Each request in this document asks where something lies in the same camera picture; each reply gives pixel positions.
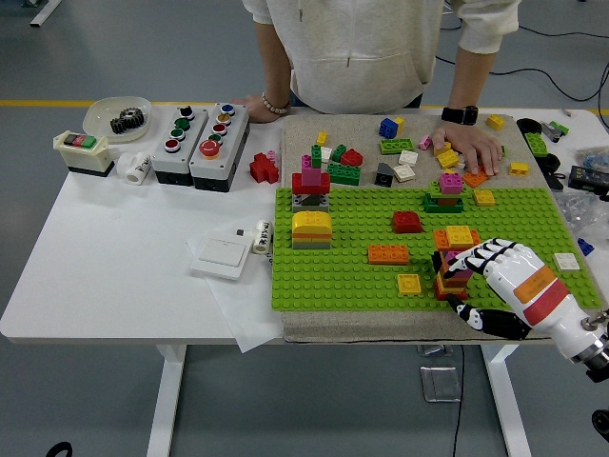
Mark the orange wide brick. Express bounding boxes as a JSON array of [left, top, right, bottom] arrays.
[[433, 228, 484, 253]]

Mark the grey brick base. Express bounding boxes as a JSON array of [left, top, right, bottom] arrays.
[[292, 192, 330, 214]]

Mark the grey emergency-stop control box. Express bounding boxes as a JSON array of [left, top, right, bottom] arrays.
[[188, 102, 251, 193]]

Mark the dark green frame brick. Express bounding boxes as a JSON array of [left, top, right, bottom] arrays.
[[422, 196, 466, 214]]

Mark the black device green print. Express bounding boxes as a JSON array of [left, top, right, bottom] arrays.
[[568, 165, 609, 196]]

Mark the black metal gear stack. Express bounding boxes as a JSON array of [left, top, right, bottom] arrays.
[[109, 108, 147, 135]]

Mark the thin black hanging cable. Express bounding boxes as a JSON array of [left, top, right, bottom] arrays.
[[451, 343, 465, 457]]

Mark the grey four-button control box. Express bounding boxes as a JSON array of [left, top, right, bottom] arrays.
[[150, 105, 209, 186]]

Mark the white furniture foot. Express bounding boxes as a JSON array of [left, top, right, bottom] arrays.
[[28, 0, 63, 28]]

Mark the clear plastic bag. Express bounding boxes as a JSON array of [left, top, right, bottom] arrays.
[[556, 192, 609, 237]]

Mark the bag with blue parts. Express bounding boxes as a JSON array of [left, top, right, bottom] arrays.
[[573, 145, 609, 172]]

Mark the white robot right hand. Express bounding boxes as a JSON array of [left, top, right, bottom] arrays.
[[442, 237, 609, 361]]

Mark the yellow square brick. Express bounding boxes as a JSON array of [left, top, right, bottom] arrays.
[[445, 225, 475, 248]]

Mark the cream red-green switch box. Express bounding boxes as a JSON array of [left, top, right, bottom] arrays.
[[51, 130, 115, 178]]

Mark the black strap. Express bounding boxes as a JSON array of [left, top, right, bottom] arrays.
[[540, 152, 567, 190]]

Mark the white paper sheet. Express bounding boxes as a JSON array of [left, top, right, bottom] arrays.
[[186, 221, 285, 354]]

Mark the red wide brick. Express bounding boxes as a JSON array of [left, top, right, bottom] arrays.
[[291, 172, 331, 196]]

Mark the orange long brick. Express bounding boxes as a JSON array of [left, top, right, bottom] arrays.
[[367, 244, 411, 267], [462, 169, 491, 189]]

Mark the large metal floor plate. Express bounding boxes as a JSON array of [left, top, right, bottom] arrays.
[[419, 364, 462, 404]]

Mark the yellow rounded brick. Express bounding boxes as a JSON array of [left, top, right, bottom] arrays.
[[291, 210, 333, 234]]

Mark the white pipe tee fitting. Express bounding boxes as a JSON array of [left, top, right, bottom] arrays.
[[116, 150, 152, 185]]

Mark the white wall switch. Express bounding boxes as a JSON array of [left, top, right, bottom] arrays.
[[189, 236, 251, 281]]

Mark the white tube with black writing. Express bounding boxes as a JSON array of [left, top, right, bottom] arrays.
[[251, 219, 272, 255]]

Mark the dark green long brick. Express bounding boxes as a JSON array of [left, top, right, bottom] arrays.
[[326, 162, 363, 187]]

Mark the looped black floor cable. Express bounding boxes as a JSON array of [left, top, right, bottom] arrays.
[[489, 60, 609, 102]]

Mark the grey green tool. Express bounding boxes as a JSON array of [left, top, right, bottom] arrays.
[[540, 120, 571, 142]]

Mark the grey-brown foam mat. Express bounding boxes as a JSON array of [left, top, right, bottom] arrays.
[[278, 112, 609, 344]]

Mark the red cross-shaped brick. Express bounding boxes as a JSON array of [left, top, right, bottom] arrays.
[[249, 151, 281, 185]]

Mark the magenta tall brick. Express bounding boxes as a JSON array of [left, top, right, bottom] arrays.
[[300, 154, 323, 189]]

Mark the white translucent dish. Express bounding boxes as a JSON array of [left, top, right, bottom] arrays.
[[83, 96, 152, 144]]

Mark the grey wide brick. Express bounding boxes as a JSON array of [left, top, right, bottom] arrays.
[[291, 236, 333, 251]]

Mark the black smartwatch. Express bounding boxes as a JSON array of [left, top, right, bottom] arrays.
[[441, 105, 481, 127]]

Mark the white table leg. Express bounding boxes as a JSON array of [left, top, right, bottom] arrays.
[[146, 345, 187, 457], [480, 343, 533, 457]]

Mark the green studded baseplate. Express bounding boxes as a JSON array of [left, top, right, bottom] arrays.
[[269, 187, 608, 313]]

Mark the person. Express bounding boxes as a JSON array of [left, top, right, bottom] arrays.
[[231, 0, 523, 176]]

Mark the red sloped brick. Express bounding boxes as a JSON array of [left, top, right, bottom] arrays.
[[392, 209, 424, 234]]

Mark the person's left hand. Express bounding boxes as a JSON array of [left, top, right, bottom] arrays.
[[431, 124, 504, 176]]

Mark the person's right hand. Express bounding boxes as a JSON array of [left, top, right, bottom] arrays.
[[231, 94, 286, 124]]

